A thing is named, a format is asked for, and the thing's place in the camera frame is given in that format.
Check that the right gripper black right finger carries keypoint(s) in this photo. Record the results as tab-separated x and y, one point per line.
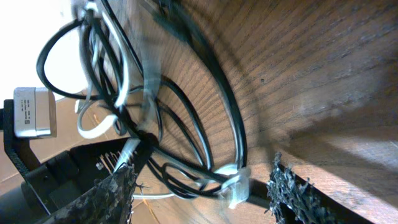
295	200

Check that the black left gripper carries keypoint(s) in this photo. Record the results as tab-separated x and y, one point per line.
50	186

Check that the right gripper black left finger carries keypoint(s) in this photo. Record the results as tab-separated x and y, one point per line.
110	201

